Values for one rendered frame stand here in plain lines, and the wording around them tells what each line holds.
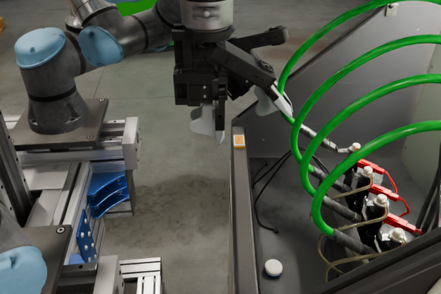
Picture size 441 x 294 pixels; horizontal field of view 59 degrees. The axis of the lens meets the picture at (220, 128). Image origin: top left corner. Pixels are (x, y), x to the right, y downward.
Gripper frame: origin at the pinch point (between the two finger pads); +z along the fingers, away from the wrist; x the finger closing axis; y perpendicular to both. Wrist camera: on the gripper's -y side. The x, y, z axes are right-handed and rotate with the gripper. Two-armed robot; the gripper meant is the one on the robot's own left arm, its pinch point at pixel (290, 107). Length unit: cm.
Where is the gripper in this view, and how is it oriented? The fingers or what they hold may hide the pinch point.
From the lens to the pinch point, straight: 79.3
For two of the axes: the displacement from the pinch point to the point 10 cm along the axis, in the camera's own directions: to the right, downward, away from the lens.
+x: -2.0, 3.4, -9.2
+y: -7.4, 5.6, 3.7
